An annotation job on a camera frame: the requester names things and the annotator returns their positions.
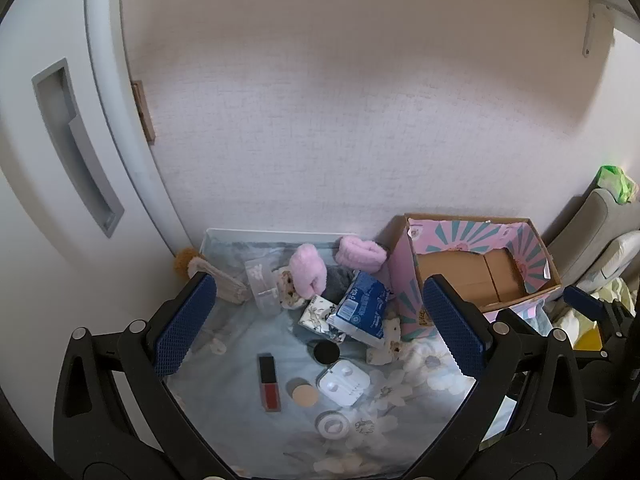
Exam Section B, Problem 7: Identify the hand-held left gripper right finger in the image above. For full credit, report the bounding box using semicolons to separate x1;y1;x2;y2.
400;274;591;480

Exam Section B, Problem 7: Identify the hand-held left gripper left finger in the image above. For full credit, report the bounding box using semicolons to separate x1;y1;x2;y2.
52;271;236;480

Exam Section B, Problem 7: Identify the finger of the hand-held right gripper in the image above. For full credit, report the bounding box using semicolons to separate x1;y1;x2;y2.
562;284;608;318

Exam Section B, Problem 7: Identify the pink printed cardboard box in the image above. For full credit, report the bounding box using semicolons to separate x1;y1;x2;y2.
387;213;563;342

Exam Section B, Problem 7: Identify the red lipstick tube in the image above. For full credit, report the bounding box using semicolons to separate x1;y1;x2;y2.
257;353;283;413

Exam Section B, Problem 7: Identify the pink fluffy hairband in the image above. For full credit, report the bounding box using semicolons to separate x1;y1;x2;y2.
335;235;388;273
291;243;328;297

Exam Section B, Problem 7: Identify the beige round powder puff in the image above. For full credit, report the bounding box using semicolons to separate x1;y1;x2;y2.
286;377;319;407

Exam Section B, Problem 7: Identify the clear tape roll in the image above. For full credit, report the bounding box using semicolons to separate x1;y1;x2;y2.
315;411;351;439

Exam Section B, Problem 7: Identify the white desktop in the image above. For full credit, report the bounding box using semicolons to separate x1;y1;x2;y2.
200;227;358;261

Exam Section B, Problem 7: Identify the yellow object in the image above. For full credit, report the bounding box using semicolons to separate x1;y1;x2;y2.
572;322;603;352

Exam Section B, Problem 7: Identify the pale green floral bedding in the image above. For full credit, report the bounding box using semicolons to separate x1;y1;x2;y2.
550;275;640;351

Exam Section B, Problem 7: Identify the grey chair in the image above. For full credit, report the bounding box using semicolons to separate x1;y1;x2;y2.
542;187;640;296

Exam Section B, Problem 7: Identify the brown fuzzy ball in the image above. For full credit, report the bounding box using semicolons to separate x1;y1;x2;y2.
173;247;211;278

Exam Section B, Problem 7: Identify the clear plastic container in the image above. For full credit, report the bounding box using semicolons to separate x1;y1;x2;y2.
245;255;286;316

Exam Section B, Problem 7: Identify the blue tissue pack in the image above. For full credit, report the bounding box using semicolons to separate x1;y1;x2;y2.
333;270;392;348

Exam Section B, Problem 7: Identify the small bear plush toy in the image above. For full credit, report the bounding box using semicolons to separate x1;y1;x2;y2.
272;266;308;309

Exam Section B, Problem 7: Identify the green plastic bag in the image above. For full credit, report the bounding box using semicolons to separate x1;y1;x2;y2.
596;165;638;206

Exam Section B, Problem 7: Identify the white earphone case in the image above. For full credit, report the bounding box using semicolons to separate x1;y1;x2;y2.
317;360;372;405

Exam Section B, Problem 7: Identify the dark grey cloth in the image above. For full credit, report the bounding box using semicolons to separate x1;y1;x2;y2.
320;265;358;306

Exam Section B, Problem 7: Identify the floral patterned small packet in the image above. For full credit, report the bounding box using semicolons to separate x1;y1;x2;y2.
299;295;346;341

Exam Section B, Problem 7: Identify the white wardrobe door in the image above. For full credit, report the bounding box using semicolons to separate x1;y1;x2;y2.
0;0;201;461

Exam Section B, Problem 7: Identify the grey recessed door handle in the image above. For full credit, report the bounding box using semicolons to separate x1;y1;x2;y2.
31;58;125;239

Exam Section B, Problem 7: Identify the small wooden wall block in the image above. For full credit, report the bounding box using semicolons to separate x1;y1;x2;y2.
131;80;157;142

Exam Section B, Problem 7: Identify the white shelf bracket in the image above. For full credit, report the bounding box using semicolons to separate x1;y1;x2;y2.
581;0;621;56

